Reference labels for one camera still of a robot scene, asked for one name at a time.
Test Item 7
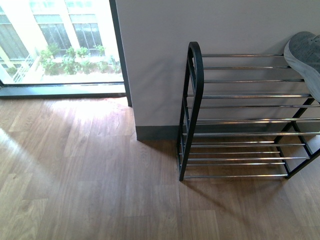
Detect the grey knit sneaker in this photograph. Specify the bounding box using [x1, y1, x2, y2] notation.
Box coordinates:
[283, 31, 320, 102]

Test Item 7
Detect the black metal shoe rack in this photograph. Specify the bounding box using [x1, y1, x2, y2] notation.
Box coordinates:
[176, 41, 320, 181]

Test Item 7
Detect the dark window frame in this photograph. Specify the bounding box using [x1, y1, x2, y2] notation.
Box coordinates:
[0, 0, 131, 100]

